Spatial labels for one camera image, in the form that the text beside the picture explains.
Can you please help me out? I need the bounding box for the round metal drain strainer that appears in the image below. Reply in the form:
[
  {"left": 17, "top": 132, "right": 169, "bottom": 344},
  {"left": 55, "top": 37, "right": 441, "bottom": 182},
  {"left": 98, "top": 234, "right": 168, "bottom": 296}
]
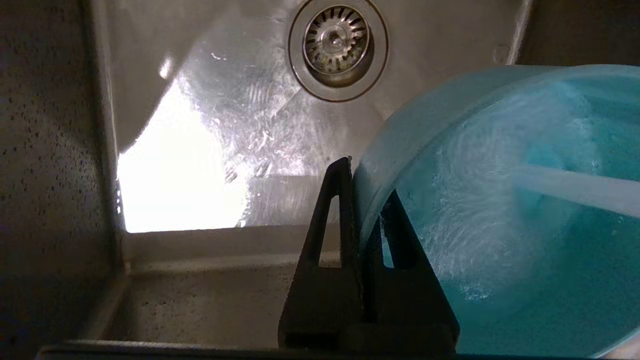
[{"left": 287, "top": 0, "right": 390, "bottom": 103}]

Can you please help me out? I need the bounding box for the blue plastic bowl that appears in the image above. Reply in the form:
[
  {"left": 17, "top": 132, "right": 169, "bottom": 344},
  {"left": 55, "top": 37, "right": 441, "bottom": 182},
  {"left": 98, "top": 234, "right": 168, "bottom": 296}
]
[{"left": 352, "top": 64, "right": 640, "bottom": 359}]

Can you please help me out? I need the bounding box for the stainless steel sink basin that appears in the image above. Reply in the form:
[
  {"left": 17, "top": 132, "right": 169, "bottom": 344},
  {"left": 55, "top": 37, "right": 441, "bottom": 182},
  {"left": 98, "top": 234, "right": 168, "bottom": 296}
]
[{"left": 0, "top": 0, "right": 640, "bottom": 351}]

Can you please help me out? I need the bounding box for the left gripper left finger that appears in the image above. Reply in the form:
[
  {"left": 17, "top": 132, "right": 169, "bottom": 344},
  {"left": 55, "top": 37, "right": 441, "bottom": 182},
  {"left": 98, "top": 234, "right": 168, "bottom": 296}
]
[{"left": 278, "top": 156, "right": 362, "bottom": 350}]

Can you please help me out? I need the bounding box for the running water stream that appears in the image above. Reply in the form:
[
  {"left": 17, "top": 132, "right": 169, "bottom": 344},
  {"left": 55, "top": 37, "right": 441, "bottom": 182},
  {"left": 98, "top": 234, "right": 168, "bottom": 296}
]
[{"left": 515, "top": 164, "right": 640, "bottom": 219}]

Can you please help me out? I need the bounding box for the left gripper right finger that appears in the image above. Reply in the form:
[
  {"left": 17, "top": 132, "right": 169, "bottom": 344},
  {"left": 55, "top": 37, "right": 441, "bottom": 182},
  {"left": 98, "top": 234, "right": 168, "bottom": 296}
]
[{"left": 360, "top": 190, "right": 461, "bottom": 352}]

